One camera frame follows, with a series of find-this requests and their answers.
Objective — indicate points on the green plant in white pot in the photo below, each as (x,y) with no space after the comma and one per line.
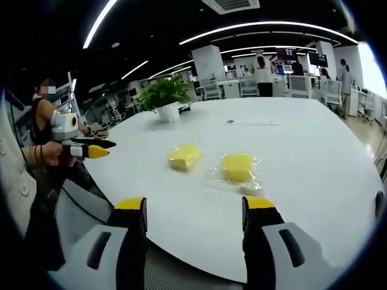
(164,93)

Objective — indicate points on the ceiling air conditioner vent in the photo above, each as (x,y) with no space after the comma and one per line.
(231,5)

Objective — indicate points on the rectangular yellow silicone block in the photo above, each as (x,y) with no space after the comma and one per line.
(184,157)

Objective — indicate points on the dark wall screen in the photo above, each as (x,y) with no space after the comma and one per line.
(318,59)
(286,53)

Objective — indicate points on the person's left hand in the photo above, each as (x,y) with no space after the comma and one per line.
(54,154)

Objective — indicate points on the short ceiling light strip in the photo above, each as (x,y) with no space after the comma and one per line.
(134,70)

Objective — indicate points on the person's dark patterned clothing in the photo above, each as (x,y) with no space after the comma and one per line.
(42,229)

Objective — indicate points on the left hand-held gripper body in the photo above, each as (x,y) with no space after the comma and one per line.
(65,127)

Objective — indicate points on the black tripod stand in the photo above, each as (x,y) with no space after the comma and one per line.
(383,136)

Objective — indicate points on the long curved ceiling light strip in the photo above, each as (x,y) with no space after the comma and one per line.
(266,24)

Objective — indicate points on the yellow silicone block clear bag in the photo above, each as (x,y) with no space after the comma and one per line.
(237,167)

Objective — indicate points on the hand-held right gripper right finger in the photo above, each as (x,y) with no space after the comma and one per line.
(290,250)

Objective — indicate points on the black computer mouse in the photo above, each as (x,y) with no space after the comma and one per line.
(380,207)

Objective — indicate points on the light grey chair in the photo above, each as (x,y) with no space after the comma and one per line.
(78,211)

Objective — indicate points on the person's cream garment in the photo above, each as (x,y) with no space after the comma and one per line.
(13,181)

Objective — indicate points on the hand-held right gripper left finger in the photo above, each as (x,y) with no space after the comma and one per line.
(90,256)

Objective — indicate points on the straight ceiling light strip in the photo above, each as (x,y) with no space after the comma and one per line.
(99,22)

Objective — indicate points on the white mesh office chair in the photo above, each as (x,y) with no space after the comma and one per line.
(333,92)
(248,87)
(300,87)
(211,90)

